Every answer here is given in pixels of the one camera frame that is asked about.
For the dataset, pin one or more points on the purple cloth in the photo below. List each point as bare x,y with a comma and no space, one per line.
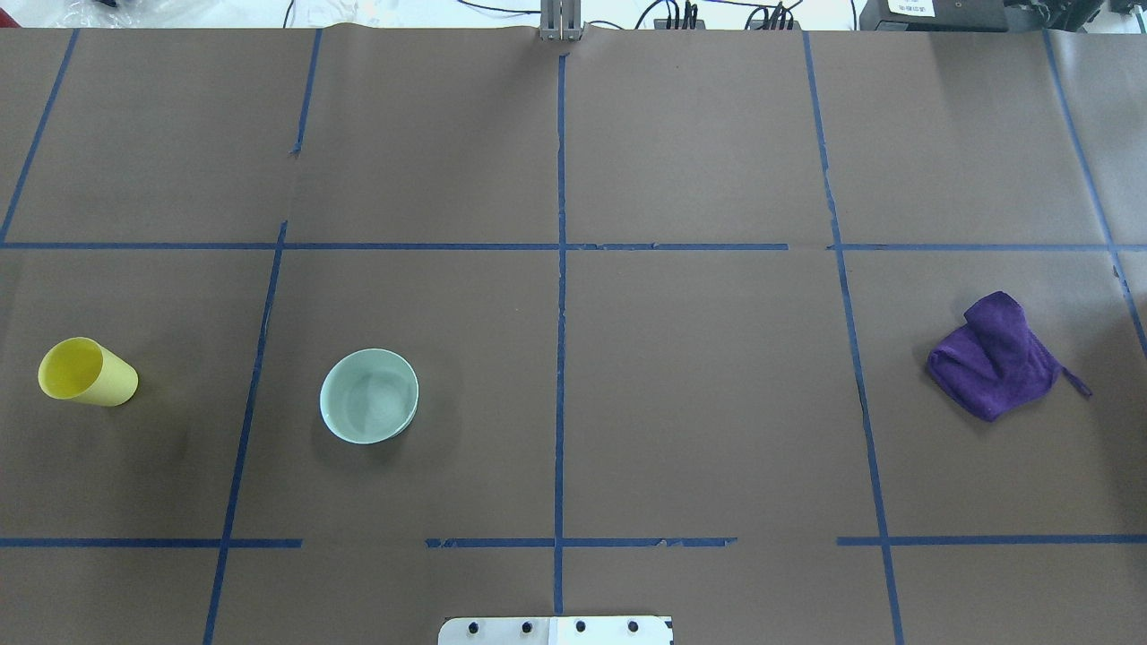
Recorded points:
995,362

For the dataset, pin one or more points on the yellow plastic cup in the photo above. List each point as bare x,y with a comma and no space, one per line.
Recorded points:
80,369

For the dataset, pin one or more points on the black computer box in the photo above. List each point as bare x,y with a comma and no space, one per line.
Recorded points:
957,16

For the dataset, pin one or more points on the light green bowl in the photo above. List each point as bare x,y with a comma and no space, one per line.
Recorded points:
369,397

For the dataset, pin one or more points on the black power strip left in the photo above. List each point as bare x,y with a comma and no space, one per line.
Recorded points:
679,16

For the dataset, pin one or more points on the black power strip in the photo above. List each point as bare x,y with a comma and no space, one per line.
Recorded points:
679,16
774,17

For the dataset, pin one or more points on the black power strip right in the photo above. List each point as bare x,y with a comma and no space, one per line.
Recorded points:
774,17

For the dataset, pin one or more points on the grey aluminium frame post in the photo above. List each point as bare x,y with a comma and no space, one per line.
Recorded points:
560,20

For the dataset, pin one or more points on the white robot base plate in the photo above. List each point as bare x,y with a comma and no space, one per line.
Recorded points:
592,629

